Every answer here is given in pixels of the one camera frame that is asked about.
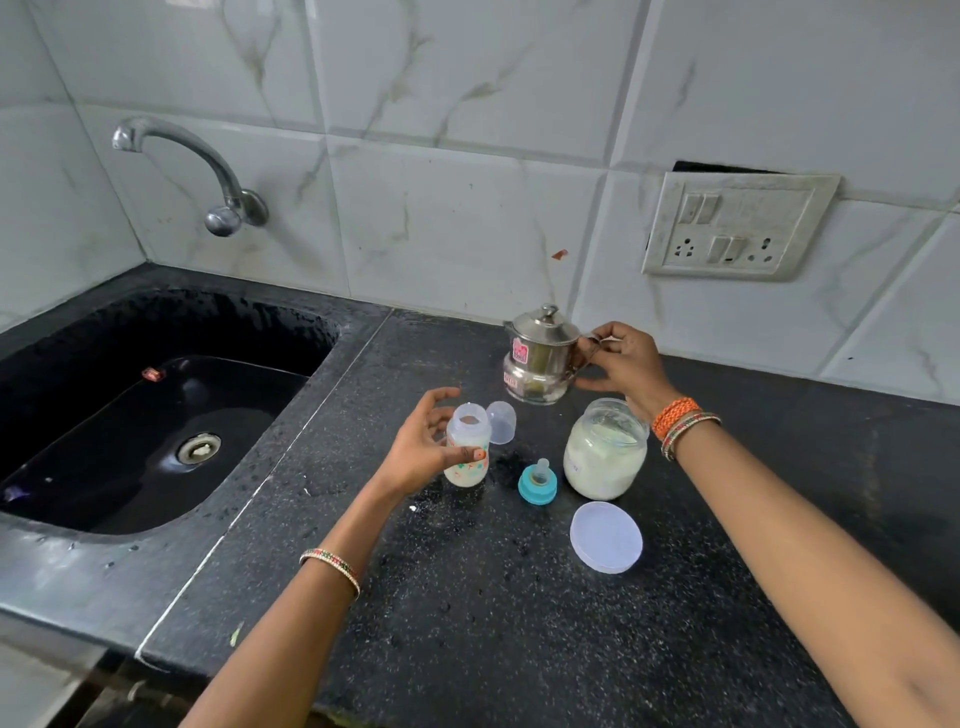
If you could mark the person's left hand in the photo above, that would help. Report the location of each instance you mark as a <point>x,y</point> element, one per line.
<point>409,457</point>

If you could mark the person's right hand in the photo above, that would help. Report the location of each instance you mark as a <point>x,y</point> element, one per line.
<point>637,371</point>

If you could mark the person's left thumb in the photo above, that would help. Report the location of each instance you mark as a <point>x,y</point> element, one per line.
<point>466,454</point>

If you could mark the person's right thumb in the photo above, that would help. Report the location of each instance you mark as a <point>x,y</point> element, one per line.
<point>598,383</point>

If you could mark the clear printed baby bottle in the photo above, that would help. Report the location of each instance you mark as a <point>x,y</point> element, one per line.
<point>469,431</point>

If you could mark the small steel pot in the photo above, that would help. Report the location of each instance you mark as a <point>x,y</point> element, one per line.
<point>536,371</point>

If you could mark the person's right forearm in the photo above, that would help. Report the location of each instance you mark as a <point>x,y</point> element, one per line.
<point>810,577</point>

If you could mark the person's left forearm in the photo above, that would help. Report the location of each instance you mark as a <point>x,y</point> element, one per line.
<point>300,622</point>

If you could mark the clear bottle cap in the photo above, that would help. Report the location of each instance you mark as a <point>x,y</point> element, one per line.
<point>502,421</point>

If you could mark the plastic jar of white powder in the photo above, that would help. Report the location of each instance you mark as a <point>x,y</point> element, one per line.
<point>604,461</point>

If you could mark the steel pot lid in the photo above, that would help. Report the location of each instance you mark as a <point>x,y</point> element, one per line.
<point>541,324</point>

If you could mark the orange thread wristband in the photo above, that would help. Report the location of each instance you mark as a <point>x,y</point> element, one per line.
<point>675,416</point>

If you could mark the set of thin bangles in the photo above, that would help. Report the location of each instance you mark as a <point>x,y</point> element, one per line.
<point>690,433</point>

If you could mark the round white jar lid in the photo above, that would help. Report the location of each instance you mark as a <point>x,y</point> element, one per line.
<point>606,538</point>

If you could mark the beaded wrist bangle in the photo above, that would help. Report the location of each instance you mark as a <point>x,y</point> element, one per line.
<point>334,564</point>

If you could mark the small green scrap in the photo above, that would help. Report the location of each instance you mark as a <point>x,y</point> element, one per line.
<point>236,634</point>

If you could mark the black sink basin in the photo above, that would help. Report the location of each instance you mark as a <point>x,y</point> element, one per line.
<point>150,420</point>

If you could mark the white switch socket plate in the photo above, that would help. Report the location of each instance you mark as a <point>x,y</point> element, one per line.
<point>739,225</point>

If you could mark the chrome wall faucet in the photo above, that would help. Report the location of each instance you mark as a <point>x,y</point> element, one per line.
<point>225,180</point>

